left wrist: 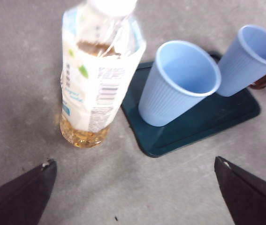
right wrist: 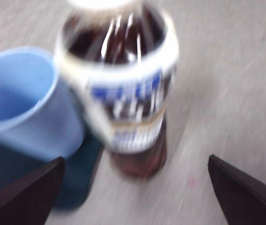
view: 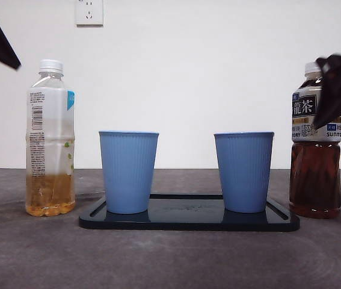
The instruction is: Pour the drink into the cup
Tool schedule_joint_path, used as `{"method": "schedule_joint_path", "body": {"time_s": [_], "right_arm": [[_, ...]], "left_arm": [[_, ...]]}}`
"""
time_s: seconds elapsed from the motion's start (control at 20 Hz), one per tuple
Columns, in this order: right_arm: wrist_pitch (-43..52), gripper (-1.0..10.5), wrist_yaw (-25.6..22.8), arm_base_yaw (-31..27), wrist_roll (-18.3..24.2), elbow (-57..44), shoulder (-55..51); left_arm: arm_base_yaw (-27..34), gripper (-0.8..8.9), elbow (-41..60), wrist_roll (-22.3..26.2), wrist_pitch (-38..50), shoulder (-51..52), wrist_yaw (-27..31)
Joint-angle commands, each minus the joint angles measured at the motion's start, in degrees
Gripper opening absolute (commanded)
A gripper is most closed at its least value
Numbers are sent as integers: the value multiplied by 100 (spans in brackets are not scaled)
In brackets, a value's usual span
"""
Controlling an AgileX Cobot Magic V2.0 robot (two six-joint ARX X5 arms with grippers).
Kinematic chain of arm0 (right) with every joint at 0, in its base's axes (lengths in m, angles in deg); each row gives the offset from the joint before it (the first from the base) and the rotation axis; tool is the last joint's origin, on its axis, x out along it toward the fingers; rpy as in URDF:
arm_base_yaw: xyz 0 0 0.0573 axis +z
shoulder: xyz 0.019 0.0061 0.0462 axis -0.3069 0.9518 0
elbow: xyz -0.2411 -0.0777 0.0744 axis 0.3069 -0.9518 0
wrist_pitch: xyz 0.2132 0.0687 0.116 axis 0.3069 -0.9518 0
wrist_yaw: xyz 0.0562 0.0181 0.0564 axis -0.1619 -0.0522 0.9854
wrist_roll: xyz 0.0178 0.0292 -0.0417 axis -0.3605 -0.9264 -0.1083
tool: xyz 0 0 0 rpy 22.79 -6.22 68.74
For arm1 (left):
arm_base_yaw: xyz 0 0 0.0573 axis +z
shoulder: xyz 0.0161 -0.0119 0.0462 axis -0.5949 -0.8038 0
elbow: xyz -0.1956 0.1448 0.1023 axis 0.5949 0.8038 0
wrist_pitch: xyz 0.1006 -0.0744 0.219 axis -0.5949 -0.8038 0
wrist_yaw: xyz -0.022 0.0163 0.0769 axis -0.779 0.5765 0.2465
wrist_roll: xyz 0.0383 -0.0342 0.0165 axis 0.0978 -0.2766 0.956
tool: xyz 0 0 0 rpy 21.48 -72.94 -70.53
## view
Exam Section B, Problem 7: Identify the dark oolong tea bottle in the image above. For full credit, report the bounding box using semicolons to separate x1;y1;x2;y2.
289;61;341;219

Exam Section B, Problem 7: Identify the ribbed blue cup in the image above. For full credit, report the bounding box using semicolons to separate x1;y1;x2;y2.
213;131;275;214
97;130;159;214

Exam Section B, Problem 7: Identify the pale tea bottle white label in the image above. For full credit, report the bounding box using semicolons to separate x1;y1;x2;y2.
25;58;76;217

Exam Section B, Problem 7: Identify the dark teal tray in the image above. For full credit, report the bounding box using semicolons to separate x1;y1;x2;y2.
78;194;301;232

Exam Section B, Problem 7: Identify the white wall socket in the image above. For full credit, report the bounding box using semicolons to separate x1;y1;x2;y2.
75;0;103;26

